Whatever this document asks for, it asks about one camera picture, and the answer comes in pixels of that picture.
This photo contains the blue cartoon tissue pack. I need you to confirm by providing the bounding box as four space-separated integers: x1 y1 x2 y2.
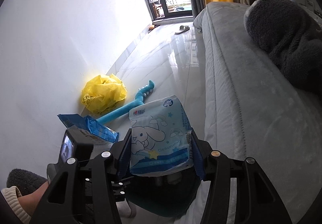
129 95 193 177

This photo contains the black trash bin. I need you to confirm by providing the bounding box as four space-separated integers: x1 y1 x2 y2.
124 173 200 217

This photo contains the person's left hand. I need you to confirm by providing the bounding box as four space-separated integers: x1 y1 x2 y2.
18 181 49 216

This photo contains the blue snack bag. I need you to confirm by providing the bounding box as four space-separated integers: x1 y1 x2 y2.
57 113 119 143

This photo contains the yellow plastic bag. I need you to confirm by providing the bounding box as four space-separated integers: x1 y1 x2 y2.
80 74 127 114

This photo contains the blue plush dinosaur toy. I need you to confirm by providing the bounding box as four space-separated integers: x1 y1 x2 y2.
97 80 155 124

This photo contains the grey bed mattress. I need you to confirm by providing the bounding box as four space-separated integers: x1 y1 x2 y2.
194 2 321 223

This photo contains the grey slipper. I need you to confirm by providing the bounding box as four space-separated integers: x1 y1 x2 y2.
175 25 190 35

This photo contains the dark grey fleece blanket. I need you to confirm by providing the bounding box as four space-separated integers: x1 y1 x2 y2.
244 0 321 95

